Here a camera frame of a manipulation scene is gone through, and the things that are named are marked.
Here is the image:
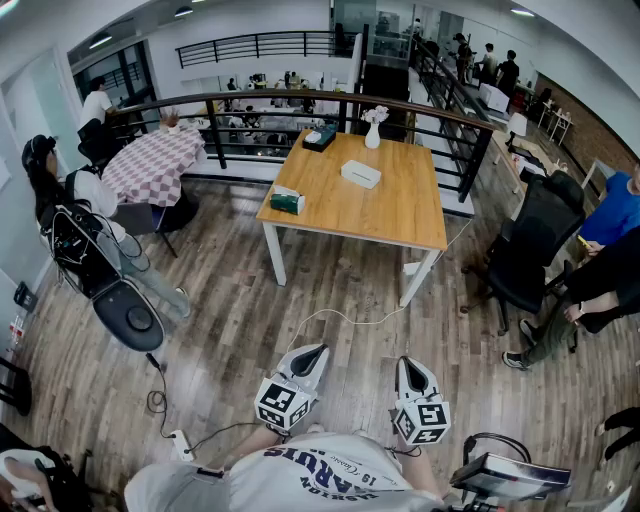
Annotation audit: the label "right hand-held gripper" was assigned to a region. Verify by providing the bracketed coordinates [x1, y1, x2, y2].
[392, 355, 451, 446]

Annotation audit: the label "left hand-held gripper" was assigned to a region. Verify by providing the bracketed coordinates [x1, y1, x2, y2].
[253, 343, 331, 432]

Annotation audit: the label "dark green tissue pack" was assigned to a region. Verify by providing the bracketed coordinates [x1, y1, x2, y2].
[269, 184, 307, 216]

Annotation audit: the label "white tissue box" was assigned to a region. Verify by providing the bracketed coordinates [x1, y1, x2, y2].
[340, 159, 383, 190]

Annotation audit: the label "person's left forearm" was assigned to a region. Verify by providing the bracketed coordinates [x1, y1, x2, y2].
[227, 424, 291, 471]

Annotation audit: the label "person's right forearm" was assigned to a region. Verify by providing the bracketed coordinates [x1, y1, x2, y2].
[397, 443, 444, 501]

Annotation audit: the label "person's grey printed shirt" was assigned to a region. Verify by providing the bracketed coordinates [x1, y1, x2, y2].
[124, 432, 451, 512]

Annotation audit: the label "black flat device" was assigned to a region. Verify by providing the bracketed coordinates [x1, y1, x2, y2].
[449, 452, 573, 501]

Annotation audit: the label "white power strip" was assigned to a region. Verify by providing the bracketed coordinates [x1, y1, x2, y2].
[169, 429, 196, 462]

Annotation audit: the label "wooden table with white legs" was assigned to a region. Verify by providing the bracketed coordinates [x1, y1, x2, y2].
[255, 130, 449, 307]

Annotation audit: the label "black chair with round hub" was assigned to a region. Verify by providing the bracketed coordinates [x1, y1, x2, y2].
[92, 279, 166, 354]

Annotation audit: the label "black office chair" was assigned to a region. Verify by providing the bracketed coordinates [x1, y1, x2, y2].
[462, 169, 586, 336]

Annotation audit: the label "blue-grey chair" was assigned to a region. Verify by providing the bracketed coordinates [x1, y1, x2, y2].
[112, 202, 179, 259]

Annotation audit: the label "dark green tray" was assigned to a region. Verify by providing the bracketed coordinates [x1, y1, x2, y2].
[301, 125, 338, 153]

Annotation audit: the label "light wooden desk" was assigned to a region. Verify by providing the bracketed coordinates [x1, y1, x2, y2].
[492, 132, 551, 194]

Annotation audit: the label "pink checkered tablecloth table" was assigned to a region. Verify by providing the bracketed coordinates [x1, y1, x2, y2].
[101, 127, 207, 209]

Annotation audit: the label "black backpack rig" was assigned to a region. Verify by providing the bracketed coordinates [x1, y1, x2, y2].
[39, 199, 126, 299]

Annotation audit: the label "pale purple flowers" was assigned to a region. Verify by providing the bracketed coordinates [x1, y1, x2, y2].
[360, 104, 390, 126]

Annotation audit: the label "black railing with wooden handrail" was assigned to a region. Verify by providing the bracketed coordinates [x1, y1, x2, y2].
[107, 89, 496, 204]

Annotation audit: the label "white floor lamp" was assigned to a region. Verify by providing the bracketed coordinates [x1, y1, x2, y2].
[504, 112, 529, 151]

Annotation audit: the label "black mesh chair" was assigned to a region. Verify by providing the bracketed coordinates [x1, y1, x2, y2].
[77, 118, 114, 166]

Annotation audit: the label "black balcony railing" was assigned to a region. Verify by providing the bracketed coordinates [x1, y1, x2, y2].
[175, 30, 359, 70]

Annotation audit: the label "white floor cable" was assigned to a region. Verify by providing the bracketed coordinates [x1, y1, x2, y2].
[287, 217, 474, 354]

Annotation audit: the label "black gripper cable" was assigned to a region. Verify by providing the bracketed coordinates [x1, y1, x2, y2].
[187, 422, 281, 454]

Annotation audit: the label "black looped cable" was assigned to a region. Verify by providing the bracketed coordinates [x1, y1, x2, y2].
[462, 432, 532, 466]

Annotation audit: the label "black floor cable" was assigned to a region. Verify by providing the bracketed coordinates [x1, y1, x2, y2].
[144, 352, 177, 439]

